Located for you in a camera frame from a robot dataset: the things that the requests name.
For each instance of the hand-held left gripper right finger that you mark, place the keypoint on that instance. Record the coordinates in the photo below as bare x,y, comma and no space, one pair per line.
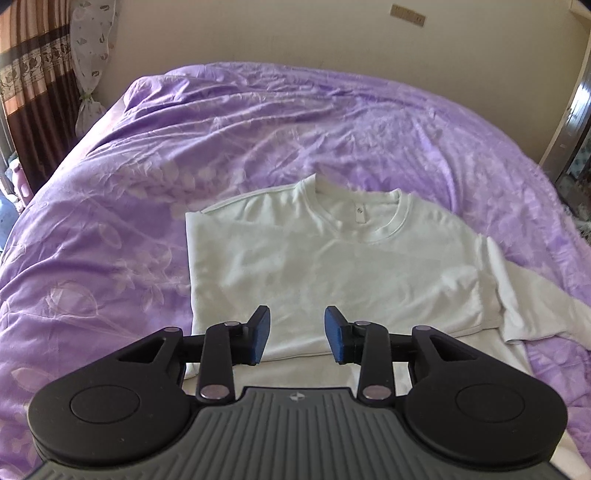
333,336

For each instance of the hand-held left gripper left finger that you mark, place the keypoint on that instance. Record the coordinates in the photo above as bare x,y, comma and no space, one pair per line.
263,336

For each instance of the white printed sweatshirt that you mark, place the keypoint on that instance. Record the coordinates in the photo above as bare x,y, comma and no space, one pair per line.
323,272

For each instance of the purple floral blanket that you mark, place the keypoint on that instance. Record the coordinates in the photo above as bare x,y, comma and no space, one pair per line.
138,194

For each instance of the pink bottle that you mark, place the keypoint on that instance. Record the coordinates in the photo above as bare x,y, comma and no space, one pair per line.
21,181

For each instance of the white floral sheer curtain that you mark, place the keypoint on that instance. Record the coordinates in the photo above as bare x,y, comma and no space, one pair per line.
92,55

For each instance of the brown patterned curtain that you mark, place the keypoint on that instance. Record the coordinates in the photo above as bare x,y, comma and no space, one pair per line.
32,92

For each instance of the beige wall plate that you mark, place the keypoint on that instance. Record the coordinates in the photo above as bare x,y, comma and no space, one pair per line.
408,14

